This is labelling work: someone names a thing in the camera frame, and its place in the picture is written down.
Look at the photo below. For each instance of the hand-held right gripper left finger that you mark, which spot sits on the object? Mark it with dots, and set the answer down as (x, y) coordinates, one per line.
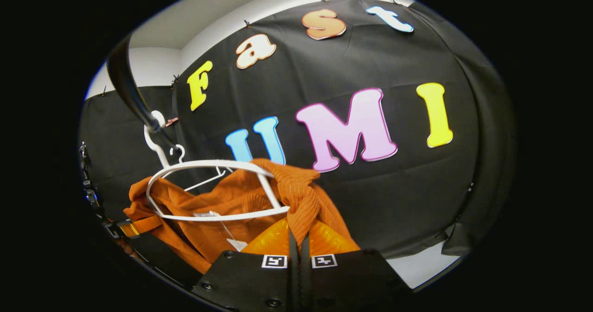
(245, 279)

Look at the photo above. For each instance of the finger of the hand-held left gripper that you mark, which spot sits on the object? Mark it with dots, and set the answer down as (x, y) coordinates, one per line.
(162, 256)

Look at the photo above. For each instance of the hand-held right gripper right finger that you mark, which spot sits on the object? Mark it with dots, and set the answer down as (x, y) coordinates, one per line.
(352, 279)

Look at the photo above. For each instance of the white clothes hanger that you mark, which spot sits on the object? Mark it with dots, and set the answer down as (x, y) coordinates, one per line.
(213, 163)
(204, 182)

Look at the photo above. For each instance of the black clothes rack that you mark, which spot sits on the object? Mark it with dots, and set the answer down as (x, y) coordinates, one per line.
(125, 85)

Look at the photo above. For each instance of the black backdrop cloth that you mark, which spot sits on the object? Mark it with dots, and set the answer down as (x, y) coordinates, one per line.
(370, 200)

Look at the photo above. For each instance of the red clip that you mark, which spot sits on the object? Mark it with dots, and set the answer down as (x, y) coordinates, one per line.
(171, 121)

